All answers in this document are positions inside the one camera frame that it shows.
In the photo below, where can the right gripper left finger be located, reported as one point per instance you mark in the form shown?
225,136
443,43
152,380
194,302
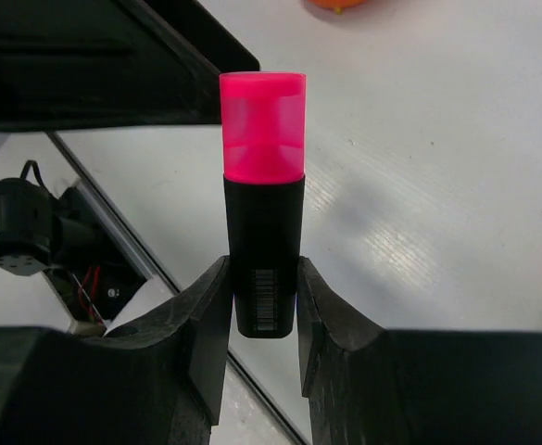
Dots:
156,380

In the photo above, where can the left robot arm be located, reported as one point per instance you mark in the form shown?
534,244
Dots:
35,232

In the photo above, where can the silver taped plate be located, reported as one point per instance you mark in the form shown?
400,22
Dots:
167,184

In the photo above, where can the pink black highlighter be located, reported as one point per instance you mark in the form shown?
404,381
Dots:
263,120

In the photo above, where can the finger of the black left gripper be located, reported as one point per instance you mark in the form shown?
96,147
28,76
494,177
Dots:
87,64

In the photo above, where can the orange round desk organizer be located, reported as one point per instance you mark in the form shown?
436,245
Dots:
337,6

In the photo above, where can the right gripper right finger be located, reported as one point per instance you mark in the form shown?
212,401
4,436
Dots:
366,384

